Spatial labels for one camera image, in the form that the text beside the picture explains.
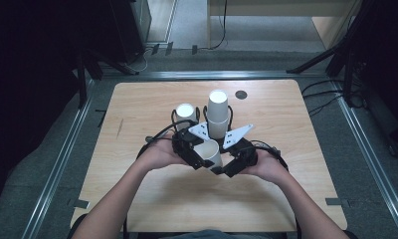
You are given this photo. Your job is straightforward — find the hand-held gripper cable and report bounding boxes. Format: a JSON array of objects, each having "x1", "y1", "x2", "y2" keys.
[
  {"x1": 250, "y1": 138, "x2": 290, "y2": 172},
  {"x1": 136, "y1": 119, "x2": 196, "y2": 160}
]

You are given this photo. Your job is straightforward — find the black floor cables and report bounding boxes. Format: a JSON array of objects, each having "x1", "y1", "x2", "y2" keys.
[{"x1": 300, "y1": 78, "x2": 346, "y2": 118}]

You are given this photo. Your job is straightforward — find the black hanging cable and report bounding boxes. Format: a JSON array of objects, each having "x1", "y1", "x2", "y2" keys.
[{"x1": 208, "y1": 0, "x2": 229, "y2": 52}]

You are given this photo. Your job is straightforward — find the short white paper cup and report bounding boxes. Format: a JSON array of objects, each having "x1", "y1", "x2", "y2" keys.
[{"x1": 175, "y1": 103, "x2": 198, "y2": 132}]

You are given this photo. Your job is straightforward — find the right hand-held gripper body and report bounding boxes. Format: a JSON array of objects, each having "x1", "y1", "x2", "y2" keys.
[{"x1": 222, "y1": 123, "x2": 259, "y2": 168}]

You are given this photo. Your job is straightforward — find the black cabinet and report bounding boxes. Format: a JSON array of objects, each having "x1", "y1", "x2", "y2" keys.
[{"x1": 107, "y1": 0, "x2": 152, "y2": 65}]

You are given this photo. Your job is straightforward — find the aluminium floor rail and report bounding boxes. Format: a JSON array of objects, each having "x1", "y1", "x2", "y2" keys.
[
  {"x1": 20, "y1": 79, "x2": 96, "y2": 239},
  {"x1": 99, "y1": 70, "x2": 328, "y2": 82},
  {"x1": 331, "y1": 79, "x2": 398, "y2": 239}
]

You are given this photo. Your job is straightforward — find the right hand-held gripper cable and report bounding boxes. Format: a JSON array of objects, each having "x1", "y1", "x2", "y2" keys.
[{"x1": 250, "y1": 138, "x2": 290, "y2": 172}]

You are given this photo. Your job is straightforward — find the person's grey-blue shirt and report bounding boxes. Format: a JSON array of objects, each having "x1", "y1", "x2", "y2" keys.
[{"x1": 160, "y1": 228, "x2": 271, "y2": 239}]

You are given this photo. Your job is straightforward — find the black tripod stand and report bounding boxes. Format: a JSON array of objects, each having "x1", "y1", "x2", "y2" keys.
[{"x1": 286, "y1": 0, "x2": 367, "y2": 109}]

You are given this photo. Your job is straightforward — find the dark curtain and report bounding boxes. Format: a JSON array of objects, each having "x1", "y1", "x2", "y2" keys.
[{"x1": 0, "y1": 0, "x2": 84, "y2": 217}]

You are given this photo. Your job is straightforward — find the left hand-held gripper cable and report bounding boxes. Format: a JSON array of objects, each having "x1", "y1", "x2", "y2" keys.
[{"x1": 136, "y1": 119, "x2": 196, "y2": 160}]

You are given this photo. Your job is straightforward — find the black metal stand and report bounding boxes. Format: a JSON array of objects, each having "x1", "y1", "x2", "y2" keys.
[{"x1": 75, "y1": 49, "x2": 104, "y2": 110}]

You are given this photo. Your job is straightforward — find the person's right hand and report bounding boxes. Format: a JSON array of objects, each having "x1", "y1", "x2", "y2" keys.
[{"x1": 240, "y1": 148, "x2": 291, "y2": 185}]

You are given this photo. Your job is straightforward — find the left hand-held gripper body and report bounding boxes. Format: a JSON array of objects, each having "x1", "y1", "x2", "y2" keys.
[{"x1": 171, "y1": 121, "x2": 211, "y2": 168}]

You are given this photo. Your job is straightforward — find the white floor cable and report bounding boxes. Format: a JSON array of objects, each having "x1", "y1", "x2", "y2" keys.
[{"x1": 126, "y1": 46, "x2": 155, "y2": 76}]

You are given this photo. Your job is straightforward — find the grey floor tape piece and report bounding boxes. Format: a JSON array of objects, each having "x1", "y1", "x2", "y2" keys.
[
  {"x1": 324, "y1": 197, "x2": 351, "y2": 208},
  {"x1": 67, "y1": 198, "x2": 91, "y2": 210}
]

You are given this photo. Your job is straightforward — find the person's left hand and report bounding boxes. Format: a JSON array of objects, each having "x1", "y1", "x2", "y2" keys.
[{"x1": 133, "y1": 134, "x2": 188, "y2": 172}]

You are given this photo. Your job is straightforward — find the light wooden desk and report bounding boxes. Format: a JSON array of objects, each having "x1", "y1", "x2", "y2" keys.
[{"x1": 206, "y1": 0, "x2": 364, "y2": 50}]

